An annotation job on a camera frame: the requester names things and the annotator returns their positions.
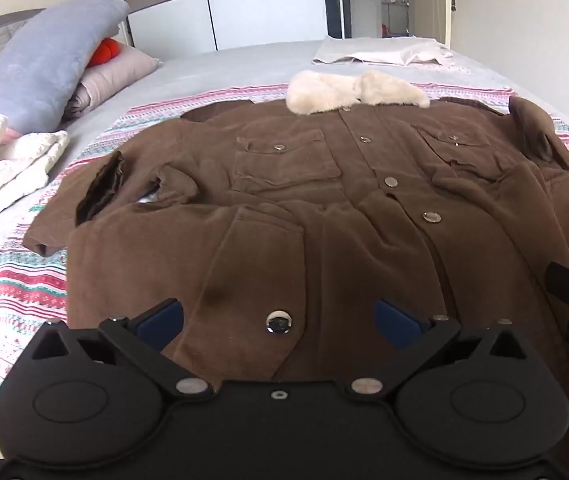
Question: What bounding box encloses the blue-grey pillow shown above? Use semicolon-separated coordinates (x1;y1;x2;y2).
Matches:
0;0;130;133

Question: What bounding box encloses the beige folded cloth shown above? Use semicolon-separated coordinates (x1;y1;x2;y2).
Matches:
312;36;470;73

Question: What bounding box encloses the brown coat with fur collar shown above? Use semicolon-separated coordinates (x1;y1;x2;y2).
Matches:
23;70;569;480

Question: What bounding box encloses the white folded quilt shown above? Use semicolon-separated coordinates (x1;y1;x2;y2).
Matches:
0;114;71;235

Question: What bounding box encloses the pink pillow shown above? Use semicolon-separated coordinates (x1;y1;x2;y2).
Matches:
62;42;162;121

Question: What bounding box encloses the white and grey wardrobe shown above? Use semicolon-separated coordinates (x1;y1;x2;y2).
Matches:
114;0;330;53

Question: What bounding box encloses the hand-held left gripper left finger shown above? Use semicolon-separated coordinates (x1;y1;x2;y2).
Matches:
29;298;215;401

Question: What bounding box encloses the orange plush toy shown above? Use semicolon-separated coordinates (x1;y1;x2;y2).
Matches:
87;37;122;68

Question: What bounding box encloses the grey bed sheet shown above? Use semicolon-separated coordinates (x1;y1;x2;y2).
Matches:
0;35;515;271

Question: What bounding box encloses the cream door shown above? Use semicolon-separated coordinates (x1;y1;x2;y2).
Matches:
412;0;455;46

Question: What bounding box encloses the striped patterned blanket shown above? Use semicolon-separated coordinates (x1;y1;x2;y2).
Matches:
0;82;569;401

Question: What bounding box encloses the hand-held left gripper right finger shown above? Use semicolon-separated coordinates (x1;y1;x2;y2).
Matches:
347;299;533;401

